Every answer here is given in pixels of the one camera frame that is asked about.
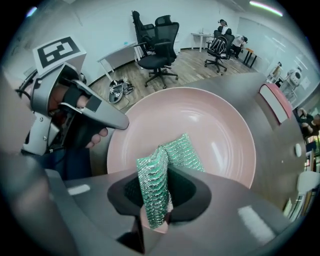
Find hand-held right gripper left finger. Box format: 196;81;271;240
63;169;146;253

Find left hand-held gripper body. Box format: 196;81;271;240
21;36;87;156

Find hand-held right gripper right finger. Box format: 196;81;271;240
159;166;292;256

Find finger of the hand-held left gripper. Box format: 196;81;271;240
65;112;106;151
59;79;130;131

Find green patterned sponge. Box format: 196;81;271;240
136;133;206;230

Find pink plate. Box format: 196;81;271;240
106;86;257;190

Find person's left hand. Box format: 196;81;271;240
48;84;109;149

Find grey domed backpack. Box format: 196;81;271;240
108;78;136;105

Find person's black clothing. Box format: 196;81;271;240
22;147;92;181

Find white ceramic vase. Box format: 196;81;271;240
296;171;320;194

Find red hardcover book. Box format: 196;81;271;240
258;83;294;125

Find black backpack white stripes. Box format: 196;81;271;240
208;36;228;56

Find white domed backpack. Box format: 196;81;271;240
287;69;303;86

